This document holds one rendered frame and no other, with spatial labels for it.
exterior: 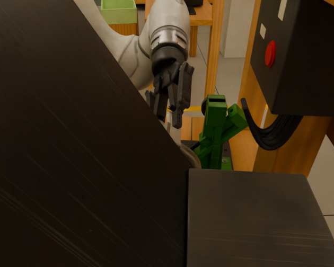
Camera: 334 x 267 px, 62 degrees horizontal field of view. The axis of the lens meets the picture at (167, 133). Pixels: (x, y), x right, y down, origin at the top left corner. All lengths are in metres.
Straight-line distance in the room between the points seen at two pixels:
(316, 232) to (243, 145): 0.72
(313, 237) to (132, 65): 0.59
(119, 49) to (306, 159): 0.54
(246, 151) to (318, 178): 1.43
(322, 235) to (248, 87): 0.75
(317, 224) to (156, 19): 0.53
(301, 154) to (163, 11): 0.46
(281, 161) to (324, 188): 1.69
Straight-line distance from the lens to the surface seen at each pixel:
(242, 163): 1.01
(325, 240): 0.41
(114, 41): 0.81
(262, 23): 0.47
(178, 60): 0.61
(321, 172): 2.51
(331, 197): 2.35
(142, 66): 0.77
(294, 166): 0.73
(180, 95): 0.53
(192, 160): 0.54
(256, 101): 1.11
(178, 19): 0.70
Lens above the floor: 1.54
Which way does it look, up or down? 36 degrees down
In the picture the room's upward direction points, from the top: straight up
